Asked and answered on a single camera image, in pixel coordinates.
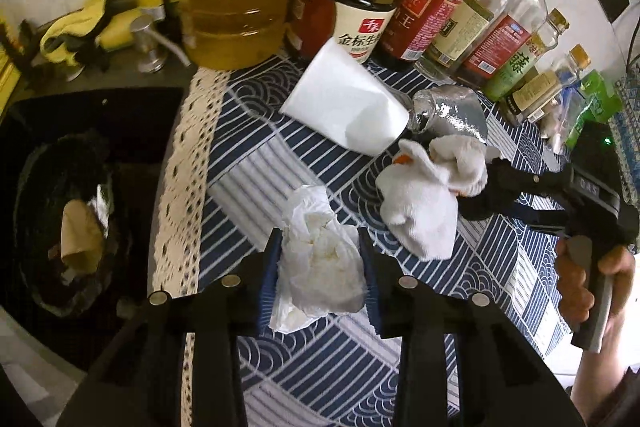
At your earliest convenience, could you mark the white tissue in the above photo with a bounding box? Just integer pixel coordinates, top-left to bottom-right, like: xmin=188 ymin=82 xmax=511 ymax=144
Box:
xmin=269 ymin=185 xmax=367 ymax=334

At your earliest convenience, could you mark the person's right forearm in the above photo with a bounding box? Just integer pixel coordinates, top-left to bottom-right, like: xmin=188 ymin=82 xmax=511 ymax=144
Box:
xmin=570 ymin=311 xmax=639 ymax=426

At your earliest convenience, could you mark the black trash bin bag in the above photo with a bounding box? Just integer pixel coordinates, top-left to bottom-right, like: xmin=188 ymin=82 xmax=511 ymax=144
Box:
xmin=1 ymin=88 xmax=183 ymax=371

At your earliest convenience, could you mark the person's right hand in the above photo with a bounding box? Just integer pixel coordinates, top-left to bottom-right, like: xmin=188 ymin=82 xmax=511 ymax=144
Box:
xmin=554 ymin=238 xmax=637 ymax=333

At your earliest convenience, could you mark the small gold cap bottle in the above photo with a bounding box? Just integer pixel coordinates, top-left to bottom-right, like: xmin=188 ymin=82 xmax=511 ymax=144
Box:
xmin=500 ymin=44 xmax=591 ymax=127

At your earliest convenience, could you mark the crushed clear plastic bottle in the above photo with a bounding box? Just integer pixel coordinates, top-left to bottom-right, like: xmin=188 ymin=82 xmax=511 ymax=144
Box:
xmin=408 ymin=84 xmax=488 ymax=143

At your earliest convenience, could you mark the green snack packet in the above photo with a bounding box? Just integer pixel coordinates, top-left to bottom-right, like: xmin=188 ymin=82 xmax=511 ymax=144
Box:
xmin=561 ymin=69 xmax=624 ymax=150

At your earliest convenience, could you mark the olive label clear bottle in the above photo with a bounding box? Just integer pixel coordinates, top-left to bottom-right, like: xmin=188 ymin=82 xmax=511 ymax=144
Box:
xmin=416 ymin=0 xmax=513 ymax=80

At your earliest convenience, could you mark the green label glass bottle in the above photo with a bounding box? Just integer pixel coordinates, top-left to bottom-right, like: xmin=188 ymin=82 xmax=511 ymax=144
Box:
xmin=483 ymin=9 xmax=570 ymax=102

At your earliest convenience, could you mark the red label vinegar bottle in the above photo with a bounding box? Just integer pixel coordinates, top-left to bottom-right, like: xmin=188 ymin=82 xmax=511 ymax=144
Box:
xmin=454 ymin=0 xmax=549 ymax=89

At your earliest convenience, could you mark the brown paper in bin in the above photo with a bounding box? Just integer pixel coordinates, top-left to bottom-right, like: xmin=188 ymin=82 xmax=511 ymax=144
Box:
xmin=61 ymin=199 xmax=104 ymax=275

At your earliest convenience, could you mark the blue white checkered tablecloth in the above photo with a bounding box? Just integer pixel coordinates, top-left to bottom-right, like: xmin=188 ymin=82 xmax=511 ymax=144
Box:
xmin=150 ymin=55 xmax=568 ymax=426

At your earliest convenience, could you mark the yellow black cloth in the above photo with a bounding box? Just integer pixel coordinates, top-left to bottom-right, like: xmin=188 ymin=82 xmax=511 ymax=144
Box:
xmin=40 ymin=0 xmax=142 ymax=70

